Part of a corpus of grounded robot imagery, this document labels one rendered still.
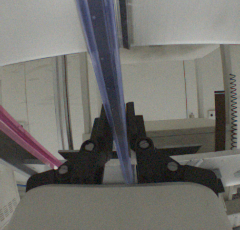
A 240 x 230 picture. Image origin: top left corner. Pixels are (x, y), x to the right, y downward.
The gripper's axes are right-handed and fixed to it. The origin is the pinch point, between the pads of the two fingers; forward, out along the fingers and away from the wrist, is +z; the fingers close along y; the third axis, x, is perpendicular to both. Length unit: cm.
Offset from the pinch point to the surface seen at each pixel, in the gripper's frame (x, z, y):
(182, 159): -11.1, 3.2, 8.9
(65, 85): -12.3, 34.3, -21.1
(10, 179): -83, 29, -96
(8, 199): -91, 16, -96
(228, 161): -14.1, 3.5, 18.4
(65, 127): -22.7, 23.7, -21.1
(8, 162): -8.3, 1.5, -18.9
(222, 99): -25, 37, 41
